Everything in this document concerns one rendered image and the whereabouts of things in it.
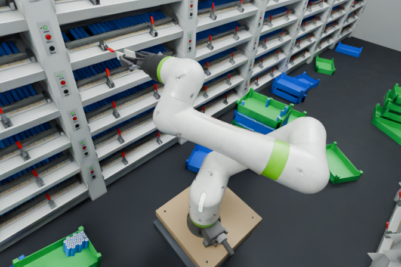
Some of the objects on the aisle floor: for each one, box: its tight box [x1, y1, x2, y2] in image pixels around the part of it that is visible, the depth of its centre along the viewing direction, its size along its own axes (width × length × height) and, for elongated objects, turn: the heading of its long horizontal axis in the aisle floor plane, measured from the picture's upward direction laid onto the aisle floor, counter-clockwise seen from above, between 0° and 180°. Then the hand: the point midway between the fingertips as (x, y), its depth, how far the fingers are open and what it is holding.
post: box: [235, 0, 275, 105], centre depth 184 cm, size 20×9×169 cm, turn 40°
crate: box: [326, 142, 363, 184], centre depth 181 cm, size 30×20×8 cm
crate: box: [186, 144, 214, 173], centre depth 173 cm, size 30×20×8 cm
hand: (125, 55), depth 97 cm, fingers open, 3 cm apart
